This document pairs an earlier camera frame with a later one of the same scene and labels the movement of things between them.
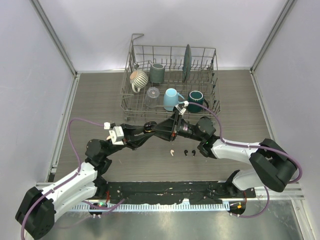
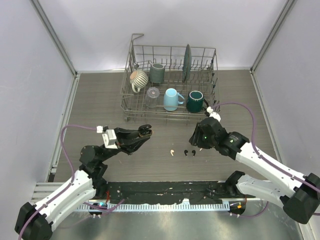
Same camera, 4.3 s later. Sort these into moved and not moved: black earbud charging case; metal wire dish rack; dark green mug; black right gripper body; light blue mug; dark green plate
Moved: black earbud charging case; black right gripper body
Not moved: light blue mug; dark green mug; metal wire dish rack; dark green plate
